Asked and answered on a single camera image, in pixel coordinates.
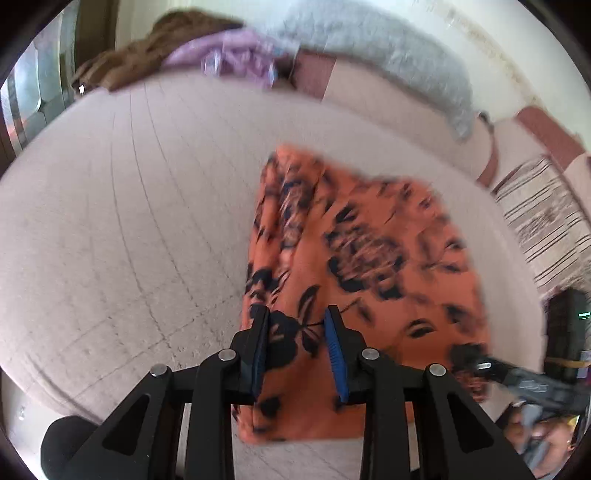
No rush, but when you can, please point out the orange black floral garment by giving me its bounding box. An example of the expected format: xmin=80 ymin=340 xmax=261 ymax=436
xmin=233 ymin=145 xmax=490 ymax=444

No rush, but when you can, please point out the black knee clothing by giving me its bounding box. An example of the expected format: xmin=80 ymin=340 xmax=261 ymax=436
xmin=40 ymin=416 xmax=98 ymax=480

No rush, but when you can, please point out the person's right hand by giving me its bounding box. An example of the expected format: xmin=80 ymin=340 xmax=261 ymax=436
xmin=504 ymin=404 xmax=575 ymax=479

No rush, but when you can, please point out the striped floral pillow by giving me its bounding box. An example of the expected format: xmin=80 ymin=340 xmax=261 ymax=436
xmin=494 ymin=155 xmax=590 ymax=300

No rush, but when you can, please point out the pink maroon headboard cushion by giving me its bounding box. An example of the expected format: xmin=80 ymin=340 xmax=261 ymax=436
xmin=290 ymin=50 xmax=499 ymax=187

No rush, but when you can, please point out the grey quilted blanket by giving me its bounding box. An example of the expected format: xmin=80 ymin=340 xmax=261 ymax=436
xmin=259 ymin=1 xmax=475 ymax=141

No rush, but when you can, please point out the brown garment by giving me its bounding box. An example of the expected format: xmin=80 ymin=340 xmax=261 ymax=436
xmin=71 ymin=9 xmax=243 ymax=95

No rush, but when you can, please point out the purple floral cloth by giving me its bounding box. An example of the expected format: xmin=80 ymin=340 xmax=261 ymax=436
xmin=161 ymin=28 xmax=294 ymax=89

